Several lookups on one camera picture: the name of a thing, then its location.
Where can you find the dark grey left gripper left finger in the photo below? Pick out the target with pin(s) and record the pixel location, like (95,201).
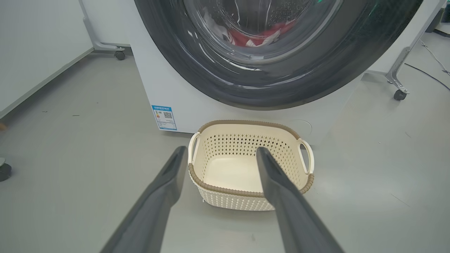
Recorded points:
(154,207)

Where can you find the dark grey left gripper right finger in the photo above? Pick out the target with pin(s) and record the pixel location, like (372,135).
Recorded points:
(291,218)

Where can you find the black round glass washer door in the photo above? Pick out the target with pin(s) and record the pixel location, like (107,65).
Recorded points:
(197,66)

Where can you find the red and white garment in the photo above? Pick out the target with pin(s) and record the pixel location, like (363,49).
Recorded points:
(246,38)

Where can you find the cream perforated laundry basket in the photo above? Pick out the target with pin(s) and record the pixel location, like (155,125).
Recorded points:
(228,172)

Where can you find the white front-load washing machine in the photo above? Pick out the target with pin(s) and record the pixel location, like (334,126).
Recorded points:
(165,80)

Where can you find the blue energy label sticker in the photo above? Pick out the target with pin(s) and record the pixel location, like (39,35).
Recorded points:
(164,117)

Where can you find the black caster wheel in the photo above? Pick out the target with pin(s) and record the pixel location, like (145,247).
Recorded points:
(4,172)

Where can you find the white partition on grey castered leg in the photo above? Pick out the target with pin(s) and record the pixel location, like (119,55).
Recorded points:
(399,66)
(105,45)

